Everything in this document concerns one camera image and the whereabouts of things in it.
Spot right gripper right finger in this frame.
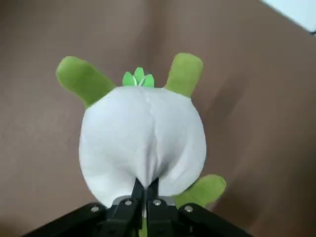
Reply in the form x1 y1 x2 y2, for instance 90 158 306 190
147 177 252 237

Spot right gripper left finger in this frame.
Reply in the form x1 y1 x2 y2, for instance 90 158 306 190
22 178 147 237

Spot white doll green limbs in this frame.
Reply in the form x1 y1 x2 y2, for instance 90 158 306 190
56 53 227 218

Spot white side table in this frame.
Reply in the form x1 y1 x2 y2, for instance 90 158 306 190
260 0 316 35

